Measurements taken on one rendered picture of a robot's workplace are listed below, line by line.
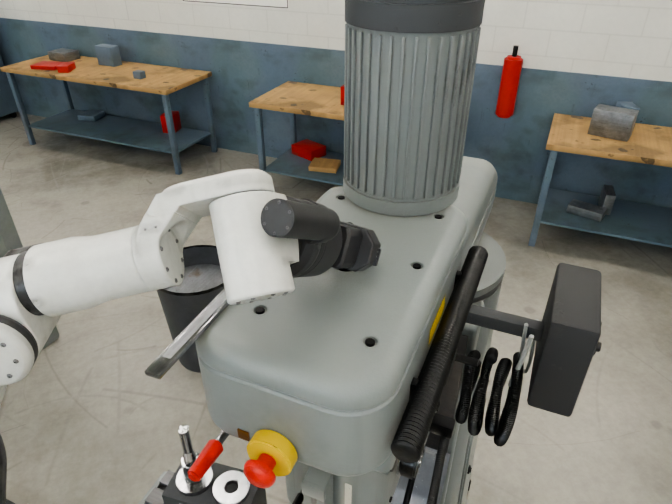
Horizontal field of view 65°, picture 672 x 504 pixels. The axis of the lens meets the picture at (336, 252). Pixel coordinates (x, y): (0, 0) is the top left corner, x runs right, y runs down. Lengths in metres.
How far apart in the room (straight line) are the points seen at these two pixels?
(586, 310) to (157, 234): 0.74
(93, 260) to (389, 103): 0.46
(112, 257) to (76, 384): 2.98
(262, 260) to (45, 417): 2.95
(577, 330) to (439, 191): 0.33
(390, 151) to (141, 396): 2.66
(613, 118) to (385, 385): 3.97
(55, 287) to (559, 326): 0.75
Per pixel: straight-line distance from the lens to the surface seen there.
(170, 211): 0.51
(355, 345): 0.61
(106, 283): 0.53
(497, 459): 2.94
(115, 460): 3.03
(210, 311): 0.66
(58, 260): 0.55
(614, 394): 3.47
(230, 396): 0.66
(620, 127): 4.44
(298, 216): 0.46
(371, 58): 0.79
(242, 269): 0.48
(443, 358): 0.73
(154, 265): 0.51
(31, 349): 0.57
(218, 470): 1.47
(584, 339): 0.98
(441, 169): 0.85
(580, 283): 1.08
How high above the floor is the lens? 2.30
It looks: 33 degrees down
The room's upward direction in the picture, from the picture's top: straight up
